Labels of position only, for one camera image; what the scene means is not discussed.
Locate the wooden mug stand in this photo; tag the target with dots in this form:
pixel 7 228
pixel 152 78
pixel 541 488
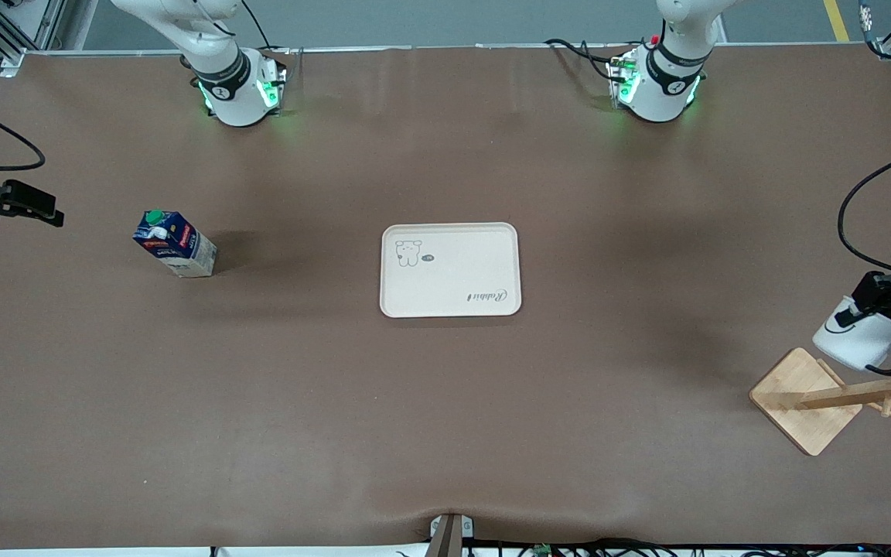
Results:
pixel 801 402

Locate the cream rectangular tray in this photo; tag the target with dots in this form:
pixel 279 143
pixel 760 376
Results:
pixel 453 278

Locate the small green circuit board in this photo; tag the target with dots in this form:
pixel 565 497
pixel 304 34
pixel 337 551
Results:
pixel 543 551

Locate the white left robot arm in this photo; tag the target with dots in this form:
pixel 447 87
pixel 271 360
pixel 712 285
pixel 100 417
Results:
pixel 662 93

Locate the metal table clamp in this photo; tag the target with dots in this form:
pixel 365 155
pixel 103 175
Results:
pixel 449 534

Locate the blue milk carton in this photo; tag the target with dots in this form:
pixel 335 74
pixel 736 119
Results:
pixel 179 251

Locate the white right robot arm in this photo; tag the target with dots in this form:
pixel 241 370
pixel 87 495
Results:
pixel 233 100

